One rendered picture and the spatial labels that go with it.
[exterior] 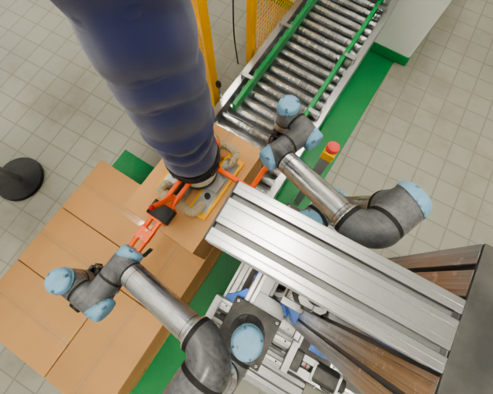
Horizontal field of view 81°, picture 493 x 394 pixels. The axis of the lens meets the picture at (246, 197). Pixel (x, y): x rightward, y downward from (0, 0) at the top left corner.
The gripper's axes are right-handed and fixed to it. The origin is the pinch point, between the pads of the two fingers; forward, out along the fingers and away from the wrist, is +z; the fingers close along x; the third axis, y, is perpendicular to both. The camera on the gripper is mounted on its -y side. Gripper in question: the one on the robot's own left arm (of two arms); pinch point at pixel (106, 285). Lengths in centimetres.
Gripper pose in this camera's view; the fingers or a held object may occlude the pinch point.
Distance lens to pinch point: 130.7
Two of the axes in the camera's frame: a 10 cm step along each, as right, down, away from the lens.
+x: -8.4, -5.3, 1.4
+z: -0.2, 2.8, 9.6
